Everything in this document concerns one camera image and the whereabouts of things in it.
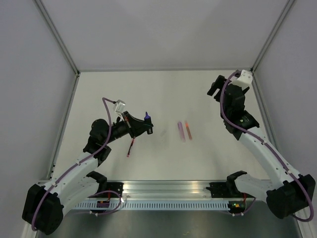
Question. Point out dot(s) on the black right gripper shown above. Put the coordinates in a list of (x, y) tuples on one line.
[(218, 84)]

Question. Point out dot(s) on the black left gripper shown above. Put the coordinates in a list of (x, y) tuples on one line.
[(131, 122)]

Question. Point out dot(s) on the black purple-tip highlighter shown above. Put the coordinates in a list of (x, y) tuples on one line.
[(148, 122)]

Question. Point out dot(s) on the pink highlighter pen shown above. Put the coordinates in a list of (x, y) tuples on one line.
[(181, 131)]

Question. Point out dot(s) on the orange pencil-like pen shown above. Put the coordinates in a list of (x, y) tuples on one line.
[(188, 130)]

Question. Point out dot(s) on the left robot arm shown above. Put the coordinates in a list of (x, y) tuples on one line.
[(46, 205)]

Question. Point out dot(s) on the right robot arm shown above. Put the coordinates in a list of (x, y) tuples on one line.
[(287, 192)]

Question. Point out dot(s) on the red gel pen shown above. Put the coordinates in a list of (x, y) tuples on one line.
[(130, 148)]

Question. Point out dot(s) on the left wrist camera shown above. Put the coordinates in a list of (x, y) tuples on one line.
[(118, 107)]

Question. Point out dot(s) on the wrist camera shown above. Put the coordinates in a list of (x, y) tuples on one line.
[(118, 107), (243, 80)]

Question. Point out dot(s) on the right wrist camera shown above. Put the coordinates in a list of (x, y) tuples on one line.
[(243, 80)]

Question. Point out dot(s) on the aluminium mounting rail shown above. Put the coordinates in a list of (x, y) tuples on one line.
[(169, 189)]

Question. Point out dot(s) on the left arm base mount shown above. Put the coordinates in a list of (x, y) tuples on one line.
[(106, 191)]

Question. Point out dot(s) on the white slotted cable duct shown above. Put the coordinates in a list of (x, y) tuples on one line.
[(185, 205)]

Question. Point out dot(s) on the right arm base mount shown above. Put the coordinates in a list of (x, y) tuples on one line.
[(226, 189)]

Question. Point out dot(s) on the right aluminium frame post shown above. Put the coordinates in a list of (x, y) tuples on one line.
[(278, 23)]

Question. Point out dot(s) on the aluminium frame post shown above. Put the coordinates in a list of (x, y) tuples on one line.
[(278, 23), (56, 35)]

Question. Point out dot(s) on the left aluminium frame post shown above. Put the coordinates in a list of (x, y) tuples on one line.
[(56, 35)]

